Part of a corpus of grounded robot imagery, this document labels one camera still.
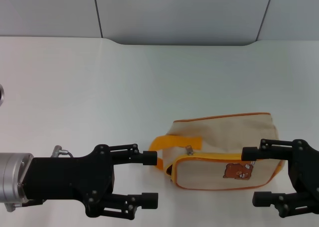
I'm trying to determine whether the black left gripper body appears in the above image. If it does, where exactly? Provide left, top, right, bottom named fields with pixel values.
left=22, top=144, right=116, bottom=218

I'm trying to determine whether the beige orange bear food bag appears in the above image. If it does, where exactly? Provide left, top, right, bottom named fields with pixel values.
left=149, top=112, right=285, bottom=191

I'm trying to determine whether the silver left wrist cable plug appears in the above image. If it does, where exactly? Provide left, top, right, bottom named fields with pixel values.
left=50, top=145, right=73, bottom=159

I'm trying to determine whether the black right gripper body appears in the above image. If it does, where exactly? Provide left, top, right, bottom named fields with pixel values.
left=287, top=138, right=319, bottom=214

